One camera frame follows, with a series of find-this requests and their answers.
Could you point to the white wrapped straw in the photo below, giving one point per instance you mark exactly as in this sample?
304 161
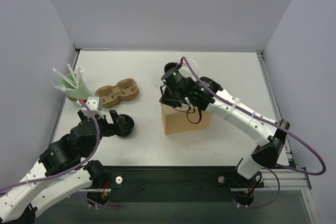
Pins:
78 73
72 74
64 78
59 88

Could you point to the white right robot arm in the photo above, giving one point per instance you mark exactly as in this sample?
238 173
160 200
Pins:
269 140

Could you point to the green straw holder cup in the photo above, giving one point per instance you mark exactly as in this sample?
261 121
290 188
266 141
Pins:
74 94

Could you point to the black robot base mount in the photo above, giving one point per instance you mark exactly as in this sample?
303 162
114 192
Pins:
144 184

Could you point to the stack of black cup lids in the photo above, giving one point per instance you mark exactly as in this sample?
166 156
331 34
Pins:
128 125

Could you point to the brown paper takeout bag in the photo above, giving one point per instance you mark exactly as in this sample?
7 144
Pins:
185 119

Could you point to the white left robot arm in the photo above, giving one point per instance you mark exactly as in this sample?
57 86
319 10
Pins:
64 168

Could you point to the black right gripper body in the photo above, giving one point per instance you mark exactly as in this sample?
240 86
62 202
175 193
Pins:
169 98

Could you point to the stack of dark paper cups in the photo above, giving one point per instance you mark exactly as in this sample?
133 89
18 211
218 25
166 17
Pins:
171 65

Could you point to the brown pulp cup carrier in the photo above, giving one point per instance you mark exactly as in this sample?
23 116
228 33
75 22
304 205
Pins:
125 90

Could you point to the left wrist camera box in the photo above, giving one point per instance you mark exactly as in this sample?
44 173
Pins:
93 103

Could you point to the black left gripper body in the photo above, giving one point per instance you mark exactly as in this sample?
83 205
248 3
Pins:
105 125

